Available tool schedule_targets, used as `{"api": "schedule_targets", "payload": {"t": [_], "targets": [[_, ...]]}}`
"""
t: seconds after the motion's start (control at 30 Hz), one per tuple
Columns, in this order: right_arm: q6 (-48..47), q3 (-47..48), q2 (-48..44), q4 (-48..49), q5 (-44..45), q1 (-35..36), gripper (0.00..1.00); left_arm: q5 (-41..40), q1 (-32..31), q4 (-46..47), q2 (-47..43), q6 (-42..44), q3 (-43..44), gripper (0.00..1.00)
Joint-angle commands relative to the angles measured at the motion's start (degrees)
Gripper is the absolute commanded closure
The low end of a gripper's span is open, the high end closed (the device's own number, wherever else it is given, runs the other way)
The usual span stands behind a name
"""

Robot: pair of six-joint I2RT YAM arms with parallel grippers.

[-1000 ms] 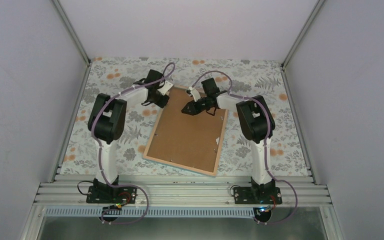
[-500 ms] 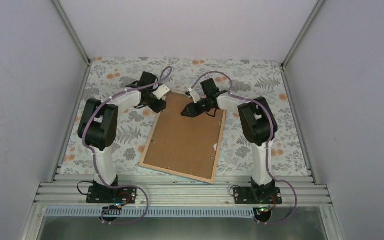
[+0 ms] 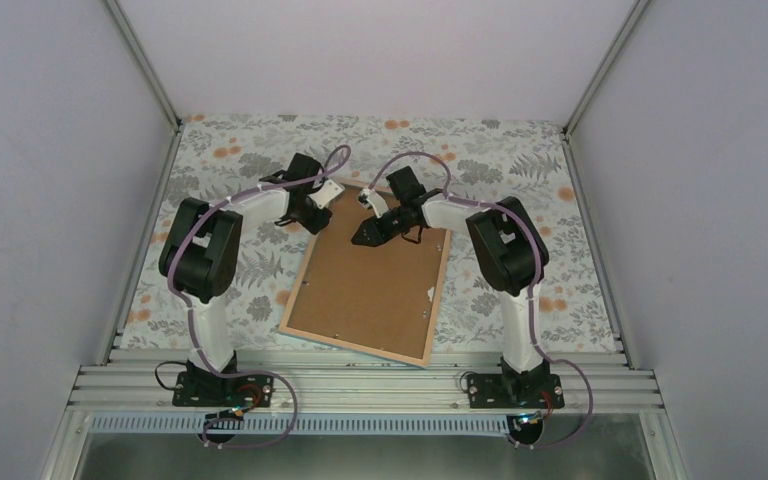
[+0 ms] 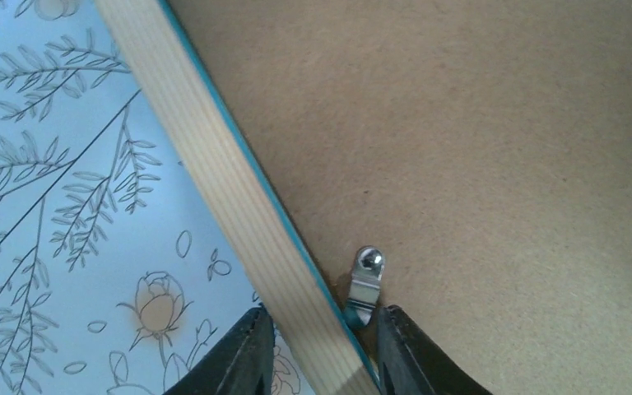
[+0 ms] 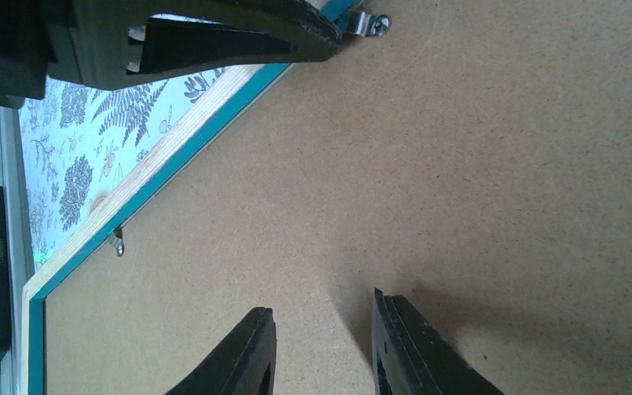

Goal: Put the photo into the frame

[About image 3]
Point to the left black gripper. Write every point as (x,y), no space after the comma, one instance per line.
(315,226)

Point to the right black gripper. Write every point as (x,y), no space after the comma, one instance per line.
(377,234)

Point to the brown backing board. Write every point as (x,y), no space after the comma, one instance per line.
(371,285)

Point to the teal wooden picture frame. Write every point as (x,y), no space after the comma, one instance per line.
(291,311)

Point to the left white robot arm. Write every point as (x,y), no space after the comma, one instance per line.
(199,261)

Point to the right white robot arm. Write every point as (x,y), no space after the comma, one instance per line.
(511,257)

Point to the floral tablecloth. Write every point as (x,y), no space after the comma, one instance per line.
(220,155)

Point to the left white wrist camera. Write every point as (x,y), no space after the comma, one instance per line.
(326,193)

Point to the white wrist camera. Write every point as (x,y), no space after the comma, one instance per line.
(371,199)
(326,193)

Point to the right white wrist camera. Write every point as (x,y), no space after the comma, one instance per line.
(371,199)

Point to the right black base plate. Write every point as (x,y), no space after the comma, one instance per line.
(493,391)

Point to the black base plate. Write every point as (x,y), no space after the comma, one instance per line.
(243,392)
(493,391)

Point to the slotted cable duct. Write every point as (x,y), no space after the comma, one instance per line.
(303,424)

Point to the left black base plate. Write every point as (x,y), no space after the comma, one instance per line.
(243,392)

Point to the aluminium rail frame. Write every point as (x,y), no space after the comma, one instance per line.
(348,383)

